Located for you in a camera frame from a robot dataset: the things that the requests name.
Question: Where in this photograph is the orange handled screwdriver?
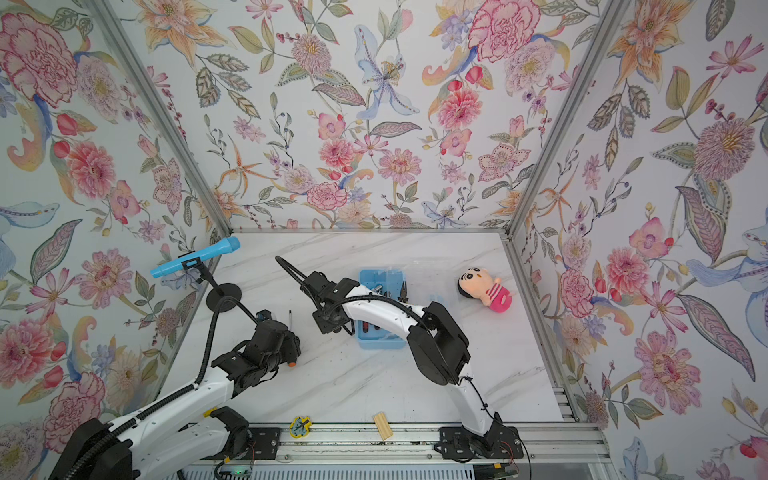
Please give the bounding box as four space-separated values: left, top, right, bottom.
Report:
286 309 300 368

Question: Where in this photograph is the blue toy microphone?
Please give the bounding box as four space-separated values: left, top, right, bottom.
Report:
151 236 241 278

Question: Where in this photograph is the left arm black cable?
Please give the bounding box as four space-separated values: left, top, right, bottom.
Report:
59 295 262 480

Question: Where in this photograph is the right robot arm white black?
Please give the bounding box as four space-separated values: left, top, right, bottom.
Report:
278 258 505 457

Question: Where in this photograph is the black microphone stand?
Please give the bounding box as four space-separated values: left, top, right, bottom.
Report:
182 258 242 313

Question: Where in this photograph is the aluminium front rail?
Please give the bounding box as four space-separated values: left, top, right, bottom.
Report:
247 423 610 465

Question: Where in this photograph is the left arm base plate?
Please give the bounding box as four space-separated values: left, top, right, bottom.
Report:
204 427 281 461

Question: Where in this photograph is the blue plastic tool box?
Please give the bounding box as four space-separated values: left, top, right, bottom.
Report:
355 268 457 350

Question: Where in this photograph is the black handled tool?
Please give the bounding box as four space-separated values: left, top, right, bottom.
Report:
398 281 408 303

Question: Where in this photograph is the small wooden block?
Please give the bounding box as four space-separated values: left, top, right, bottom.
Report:
373 412 394 441

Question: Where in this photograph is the cartoon boy plush doll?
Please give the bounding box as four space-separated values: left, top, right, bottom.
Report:
457 267 514 313

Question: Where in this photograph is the yellow blue sticker badge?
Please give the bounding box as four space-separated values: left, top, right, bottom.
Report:
289 416 313 439

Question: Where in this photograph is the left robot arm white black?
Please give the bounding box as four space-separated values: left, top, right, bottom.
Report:
51 311 301 479

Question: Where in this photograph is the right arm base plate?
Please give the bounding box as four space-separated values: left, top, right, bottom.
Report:
433 423 525 462

